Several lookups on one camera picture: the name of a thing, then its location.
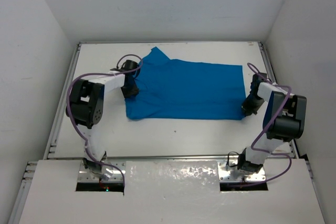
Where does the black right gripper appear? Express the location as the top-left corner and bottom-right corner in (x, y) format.
(241, 94), (266, 117)

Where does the blue t shirt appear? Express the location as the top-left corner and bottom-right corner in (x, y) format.
(125, 47), (246, 121)

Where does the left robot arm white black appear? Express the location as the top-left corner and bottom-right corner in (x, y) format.
(66, 59), (143, 181)

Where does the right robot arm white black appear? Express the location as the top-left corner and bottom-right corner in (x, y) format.
(237, 73), (307, 174)

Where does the white front cover panel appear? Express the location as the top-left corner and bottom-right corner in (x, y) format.
(20, 159), (324, 223)

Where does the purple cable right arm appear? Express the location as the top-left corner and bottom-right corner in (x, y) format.
(246, 62), (293, 187)

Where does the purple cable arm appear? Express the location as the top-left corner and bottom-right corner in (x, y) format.
(65, 54), (144, 189)
(246, 62), (293, 187)

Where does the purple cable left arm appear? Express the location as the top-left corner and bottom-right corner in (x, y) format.
(65, 54), (144, 189)

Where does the silver metal base rail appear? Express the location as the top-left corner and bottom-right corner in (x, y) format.
(77, 154), (266, 186)

